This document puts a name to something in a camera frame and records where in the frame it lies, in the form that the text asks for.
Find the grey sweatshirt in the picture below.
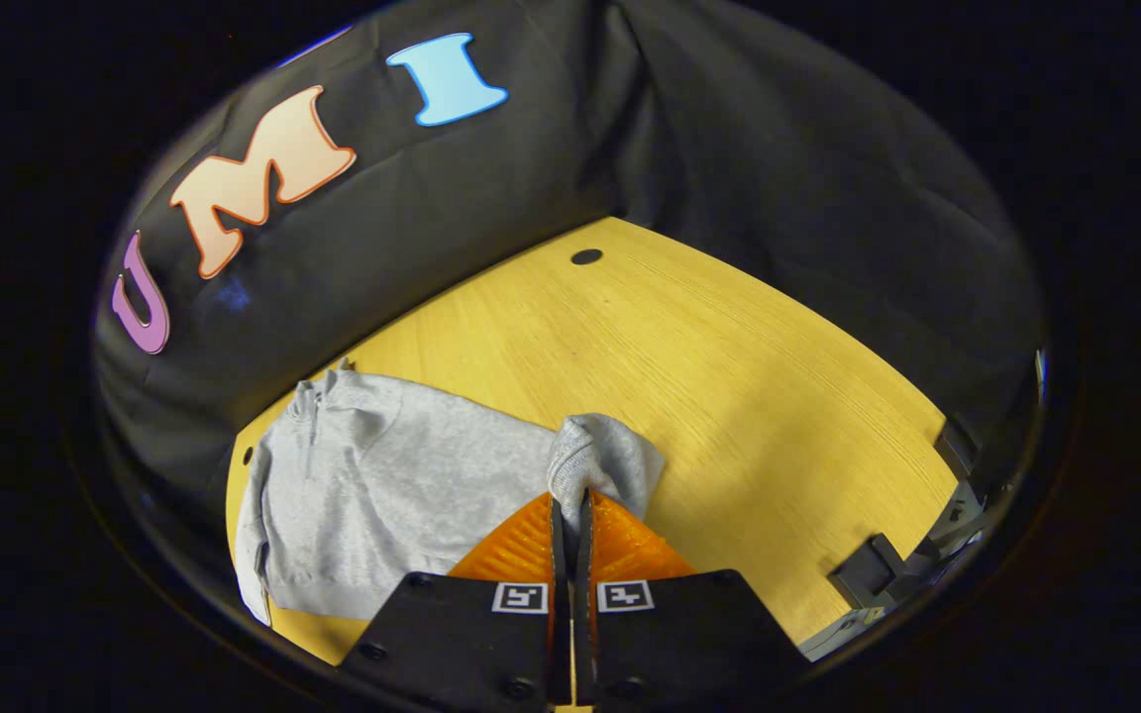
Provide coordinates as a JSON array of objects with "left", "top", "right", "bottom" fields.
[{"left": 234, "top": 358, "right": 666, "bottom": 627}]

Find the black backdrop cloth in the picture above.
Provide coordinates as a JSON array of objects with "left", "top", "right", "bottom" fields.
[{"left": 90, "top": 0, "right": 1047, "bottom": 516}]

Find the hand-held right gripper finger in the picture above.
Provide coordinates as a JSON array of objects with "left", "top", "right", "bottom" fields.
[
  {"left": 573, "top": 488, "right": 811, "bottom": 713},
  {"left": 338, "top": 492, "right": 571, "bottom": 713}
]

